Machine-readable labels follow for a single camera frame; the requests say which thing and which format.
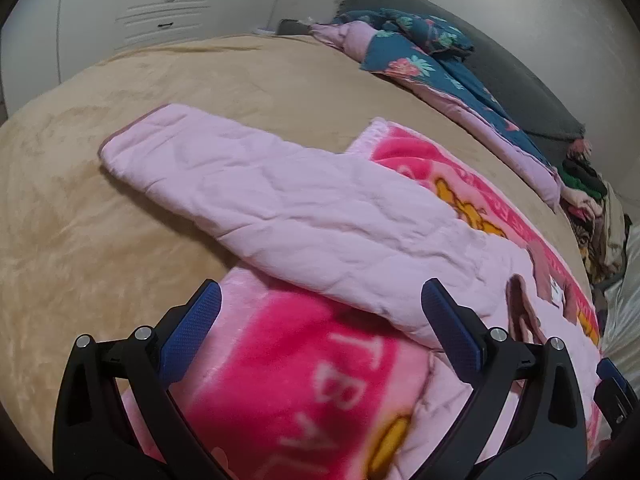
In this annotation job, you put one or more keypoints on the light pink quilted jacket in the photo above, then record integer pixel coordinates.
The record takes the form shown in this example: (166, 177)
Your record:
(320, 229)

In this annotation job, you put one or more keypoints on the pile of assorted clothes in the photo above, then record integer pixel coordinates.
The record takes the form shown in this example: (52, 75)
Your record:
(596, 216)

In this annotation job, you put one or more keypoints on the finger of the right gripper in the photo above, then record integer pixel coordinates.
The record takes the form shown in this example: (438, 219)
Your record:
(614, 396)

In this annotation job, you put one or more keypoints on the shiny white curtain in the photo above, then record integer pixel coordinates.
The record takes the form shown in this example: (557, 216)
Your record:
(620, 340)

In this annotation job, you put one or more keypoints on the beige plush bed cover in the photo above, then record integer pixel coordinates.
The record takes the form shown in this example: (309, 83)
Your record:
(321, 198)

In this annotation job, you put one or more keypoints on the dark grey headboard cover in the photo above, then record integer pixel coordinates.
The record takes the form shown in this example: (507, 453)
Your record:
(538, 112)

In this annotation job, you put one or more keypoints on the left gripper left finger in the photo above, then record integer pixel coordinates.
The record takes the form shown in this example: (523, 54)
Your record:
(92, 434)

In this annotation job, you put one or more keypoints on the blue floral pink quilt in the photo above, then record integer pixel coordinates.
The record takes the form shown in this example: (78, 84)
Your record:
(425, 54)

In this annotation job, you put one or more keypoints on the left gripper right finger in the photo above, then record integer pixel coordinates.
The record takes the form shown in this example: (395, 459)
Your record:
(524, 418)

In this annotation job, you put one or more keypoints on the white wardrobe with drawers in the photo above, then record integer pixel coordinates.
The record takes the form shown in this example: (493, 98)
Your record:
(46, 42)

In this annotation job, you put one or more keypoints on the pink cartoon football blanket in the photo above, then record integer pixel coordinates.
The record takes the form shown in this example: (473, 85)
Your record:
(310, 389)

